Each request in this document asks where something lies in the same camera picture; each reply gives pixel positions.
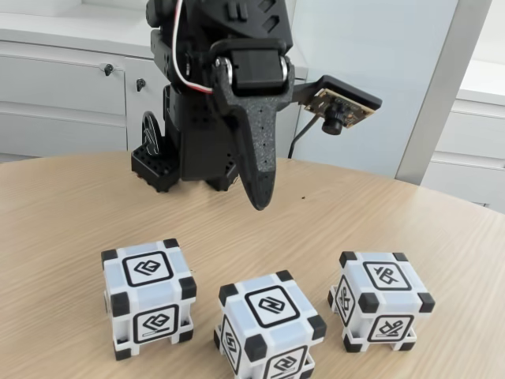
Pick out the white cube with zigzag glyph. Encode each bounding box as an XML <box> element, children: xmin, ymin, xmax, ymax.
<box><xmin>214</xmin><ymin>270</ymin><xmax>328</xmax><ymax>379</ymax></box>

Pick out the white cube with looped glyph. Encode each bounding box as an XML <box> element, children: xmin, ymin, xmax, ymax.
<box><xmin>327</xmin><ymin>251</ymin><xmax>436</xmax><ymax>354</ymax></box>

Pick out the white cube with angular glyph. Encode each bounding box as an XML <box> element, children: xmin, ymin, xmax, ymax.
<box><xmin>100</xmin><ymin>238</ymin><xmax>197</xmax><ymax>362</ymax></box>

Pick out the small white drawer cabinet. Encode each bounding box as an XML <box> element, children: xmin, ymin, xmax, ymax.
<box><xmin>424</xmin><ymin>58</ymin><xmax>505</xmax><ymax>216</ymax></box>

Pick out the black camera cable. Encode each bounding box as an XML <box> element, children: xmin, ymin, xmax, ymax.
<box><xmin>289</xmin><ymin>112</ymin><xmax>321</xmax><ymax>159</ymax></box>

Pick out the camera module on black mount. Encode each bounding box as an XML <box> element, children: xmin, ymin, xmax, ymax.
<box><xmin>294</xmin><ymin>74</ymin><xmax>383</xmax><ymax>135</ymax></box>

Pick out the red white gripper motor wire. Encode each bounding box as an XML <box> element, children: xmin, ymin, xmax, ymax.
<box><xmin>171</xmin><ymin>0</ymin><xmax>216</xmax><ymax>96</ymax></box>

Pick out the grey metal post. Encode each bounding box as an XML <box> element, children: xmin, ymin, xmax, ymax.
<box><xmin>395</xmin><ymin>0</ymin><xmax>492</xmax><ymax>186</ymax></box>

